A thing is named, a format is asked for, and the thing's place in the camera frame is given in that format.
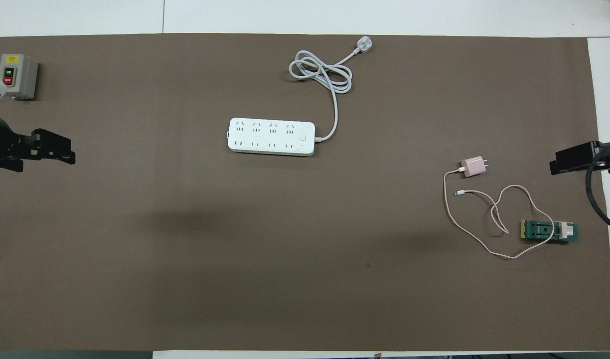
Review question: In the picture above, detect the pink charging cable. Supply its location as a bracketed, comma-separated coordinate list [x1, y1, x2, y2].
[443, 168, 555, 259]

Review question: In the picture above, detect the brown table mat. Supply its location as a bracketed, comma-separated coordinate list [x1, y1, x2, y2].
[0, 33, 610, 352]

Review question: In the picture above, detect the pink charger adapter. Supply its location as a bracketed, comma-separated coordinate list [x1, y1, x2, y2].
[460, 156, 488, 178]

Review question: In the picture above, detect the white power cord with plug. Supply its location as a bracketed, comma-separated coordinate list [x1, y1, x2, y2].
[289, 36, 374, 144]

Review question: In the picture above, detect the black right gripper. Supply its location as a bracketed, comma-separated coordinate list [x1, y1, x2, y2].
[549, 139, 610, 176]

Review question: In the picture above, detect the grey on-off switch box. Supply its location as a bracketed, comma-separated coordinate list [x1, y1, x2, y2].
[0, 54, 39, 100]

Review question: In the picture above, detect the white power strip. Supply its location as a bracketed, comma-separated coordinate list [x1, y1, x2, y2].
[228, 118, 316, 157]

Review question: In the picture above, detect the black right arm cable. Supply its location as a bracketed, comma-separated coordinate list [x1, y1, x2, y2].
[586, 142, 610, 235]

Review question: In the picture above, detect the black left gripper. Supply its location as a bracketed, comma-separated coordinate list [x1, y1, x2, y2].
[0, 115, 76, 173]

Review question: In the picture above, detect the green and yellow fixture block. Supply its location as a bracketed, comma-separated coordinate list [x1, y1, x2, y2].
[520, 219, 580, 244]

